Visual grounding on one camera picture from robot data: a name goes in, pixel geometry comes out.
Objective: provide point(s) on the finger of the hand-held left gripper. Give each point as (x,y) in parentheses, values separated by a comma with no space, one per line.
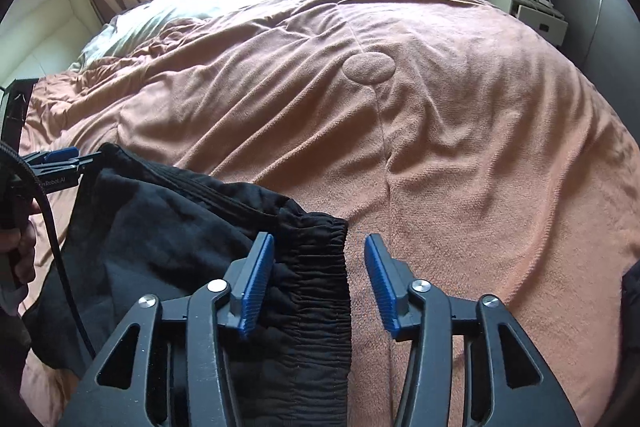
(87,163)
(60,153)

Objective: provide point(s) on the dark cloth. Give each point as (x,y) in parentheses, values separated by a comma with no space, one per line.
(631,307)

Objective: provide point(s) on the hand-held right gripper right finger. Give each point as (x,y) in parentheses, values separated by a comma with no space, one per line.
(382,287)

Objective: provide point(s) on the person's left forearm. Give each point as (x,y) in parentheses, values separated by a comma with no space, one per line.
(10,342)

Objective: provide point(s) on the black pants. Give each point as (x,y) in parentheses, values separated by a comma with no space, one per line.
(175,227)

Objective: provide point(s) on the person's left hand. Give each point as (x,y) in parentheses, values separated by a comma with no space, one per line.
(22,252)

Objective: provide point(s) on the white drawer cabinet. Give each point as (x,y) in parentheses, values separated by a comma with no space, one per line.
(540,22)

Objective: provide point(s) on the brown blanket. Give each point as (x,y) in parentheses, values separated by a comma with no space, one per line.
(400,147)

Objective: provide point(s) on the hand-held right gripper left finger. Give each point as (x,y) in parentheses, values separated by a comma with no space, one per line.
(256,287)

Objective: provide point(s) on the cream leather headboard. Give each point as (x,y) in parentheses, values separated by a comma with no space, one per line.
(40,37)

